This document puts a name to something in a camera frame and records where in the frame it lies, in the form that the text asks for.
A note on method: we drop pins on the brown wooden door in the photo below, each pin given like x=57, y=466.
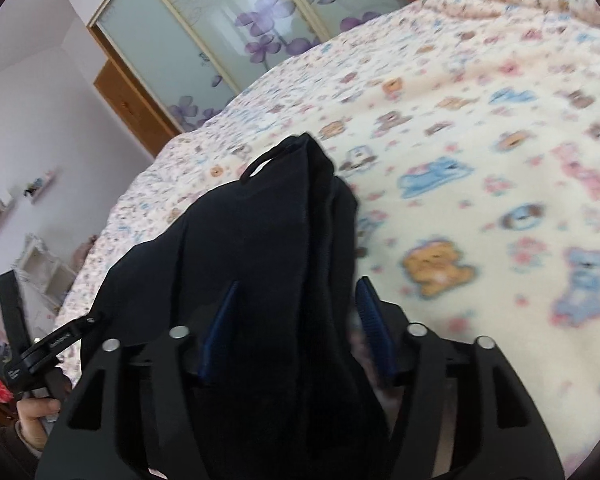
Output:
x=149, y=128

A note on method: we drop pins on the left hand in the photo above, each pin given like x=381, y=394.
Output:
x=31, y=412

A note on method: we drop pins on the white wall shelf with items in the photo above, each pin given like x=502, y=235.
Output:
x=35, y=189

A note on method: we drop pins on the pink plush toy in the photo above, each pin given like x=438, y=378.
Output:
x=80, y=254

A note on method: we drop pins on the white shelving rack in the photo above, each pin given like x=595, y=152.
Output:
x=45, y=273

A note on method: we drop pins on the glass sliding door wardrobe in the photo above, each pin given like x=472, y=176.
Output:
x=194, y=56

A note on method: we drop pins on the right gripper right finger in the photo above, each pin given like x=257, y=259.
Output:
x=462, y=404

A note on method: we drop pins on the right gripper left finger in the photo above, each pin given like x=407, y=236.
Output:
x=129, y=415

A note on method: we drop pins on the black pants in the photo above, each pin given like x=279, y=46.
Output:
x=268, y=261

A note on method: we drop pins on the teddy bear print blanket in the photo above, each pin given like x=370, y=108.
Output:
x=470, y=132

